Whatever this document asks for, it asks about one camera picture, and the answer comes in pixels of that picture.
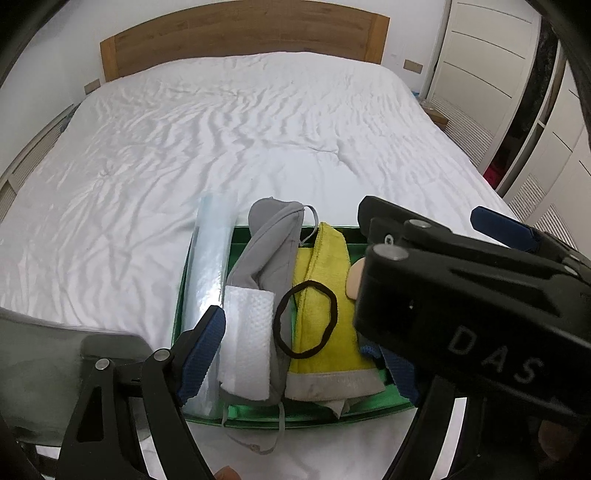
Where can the white wardrobe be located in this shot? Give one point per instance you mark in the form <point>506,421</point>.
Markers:
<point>504,86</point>

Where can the yellow towel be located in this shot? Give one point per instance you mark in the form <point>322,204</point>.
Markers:
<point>328,365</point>

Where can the dark green fabric box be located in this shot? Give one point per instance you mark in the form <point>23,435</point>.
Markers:
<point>43,366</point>

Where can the beige makeup sponge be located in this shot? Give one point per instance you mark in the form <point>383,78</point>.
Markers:
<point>353,282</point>

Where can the beige wall switch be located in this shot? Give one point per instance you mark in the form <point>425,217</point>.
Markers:
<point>413,66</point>

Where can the wooden headboard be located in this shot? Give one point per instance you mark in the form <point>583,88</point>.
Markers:
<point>237,28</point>

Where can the wooden nightstand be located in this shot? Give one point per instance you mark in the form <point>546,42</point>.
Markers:
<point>438,118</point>

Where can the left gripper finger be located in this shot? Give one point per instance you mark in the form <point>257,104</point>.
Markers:
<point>101,440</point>

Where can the white mesh pad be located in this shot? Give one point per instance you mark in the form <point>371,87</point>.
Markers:
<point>244,359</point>

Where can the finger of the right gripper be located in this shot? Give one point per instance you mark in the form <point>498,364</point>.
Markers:
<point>379,218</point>
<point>519,236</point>

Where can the grey cloth with strings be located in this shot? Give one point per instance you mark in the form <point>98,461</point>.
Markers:
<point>267,263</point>

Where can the white bed sheet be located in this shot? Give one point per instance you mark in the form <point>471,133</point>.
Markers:
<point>98,234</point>

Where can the blue edged cloth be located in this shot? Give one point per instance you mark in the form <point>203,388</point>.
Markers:
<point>401,371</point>

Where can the green tray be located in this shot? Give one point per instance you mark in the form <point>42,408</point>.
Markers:
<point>299,415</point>

